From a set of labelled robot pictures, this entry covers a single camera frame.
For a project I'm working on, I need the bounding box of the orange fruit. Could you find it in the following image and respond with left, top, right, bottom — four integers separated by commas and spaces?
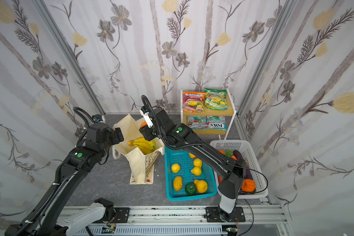
140, 122, 148, 128

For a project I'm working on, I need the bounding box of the yellow banana bunch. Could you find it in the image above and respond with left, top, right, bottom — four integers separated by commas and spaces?
128, 138, 156, 155

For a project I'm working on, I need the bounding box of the cream floral grocery tote bag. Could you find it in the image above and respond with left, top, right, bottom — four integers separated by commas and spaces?
112, 115, 165, 185

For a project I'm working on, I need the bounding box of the orange red snack bag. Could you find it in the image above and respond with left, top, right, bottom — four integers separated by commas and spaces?
183, 91, 206, 113

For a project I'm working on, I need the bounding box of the small yellow lemon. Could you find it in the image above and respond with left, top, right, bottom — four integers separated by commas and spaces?
191, 166, 202, 176

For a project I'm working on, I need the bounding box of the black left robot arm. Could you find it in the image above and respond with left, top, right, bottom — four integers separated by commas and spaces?
5, 107, 124, 236

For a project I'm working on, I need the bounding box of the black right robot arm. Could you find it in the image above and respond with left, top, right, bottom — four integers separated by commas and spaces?
139, 95, 246, 215

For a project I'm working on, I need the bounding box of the teal Fox's candy bag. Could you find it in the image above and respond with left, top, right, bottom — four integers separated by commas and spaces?
206, 116, 227, 130

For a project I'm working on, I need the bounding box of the green snack bag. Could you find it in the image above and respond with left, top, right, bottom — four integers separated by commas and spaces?
204, 88, 228, 111

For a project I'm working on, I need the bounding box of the yellow lemon front left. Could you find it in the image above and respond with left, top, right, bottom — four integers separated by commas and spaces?
173, 176, 183, 192

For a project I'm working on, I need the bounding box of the teal plastic basket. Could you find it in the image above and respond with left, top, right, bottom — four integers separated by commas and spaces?
165, 148, 217, 201

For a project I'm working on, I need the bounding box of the green round fruit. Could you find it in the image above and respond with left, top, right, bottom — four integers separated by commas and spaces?
185, 182, 198, 196

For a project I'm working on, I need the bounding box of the bumpy yellow citron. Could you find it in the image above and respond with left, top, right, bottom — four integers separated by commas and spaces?
194, 180, 208, 194

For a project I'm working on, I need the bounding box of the green pepper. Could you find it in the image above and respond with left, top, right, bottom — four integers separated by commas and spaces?
225, 150, 234, 157

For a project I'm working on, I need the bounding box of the white metal wooden shelf rack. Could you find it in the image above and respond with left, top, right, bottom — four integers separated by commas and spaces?
180, 89, 237, 140

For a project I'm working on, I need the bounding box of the white plastic basket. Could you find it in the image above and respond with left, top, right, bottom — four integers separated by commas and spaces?
210, 140, 268, 199

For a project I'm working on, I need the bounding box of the purple eggplant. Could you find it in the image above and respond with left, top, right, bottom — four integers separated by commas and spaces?
233, 150, 253, 180

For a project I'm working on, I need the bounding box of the small orange pumpkin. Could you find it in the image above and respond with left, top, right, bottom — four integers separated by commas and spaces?
241, 179, 256, 193

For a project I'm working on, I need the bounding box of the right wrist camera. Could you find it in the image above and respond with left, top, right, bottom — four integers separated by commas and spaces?
140, 107, 153, 128

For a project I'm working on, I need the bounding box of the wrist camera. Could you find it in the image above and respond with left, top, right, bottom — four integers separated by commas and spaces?
92, 114, 106, 123
140, 107, 153, 128

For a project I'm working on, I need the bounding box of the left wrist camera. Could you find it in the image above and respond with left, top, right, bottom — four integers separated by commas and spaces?
92, 114, 106, 123

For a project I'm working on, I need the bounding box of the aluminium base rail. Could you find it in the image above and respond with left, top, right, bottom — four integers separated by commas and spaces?
58, 205, 287, 236

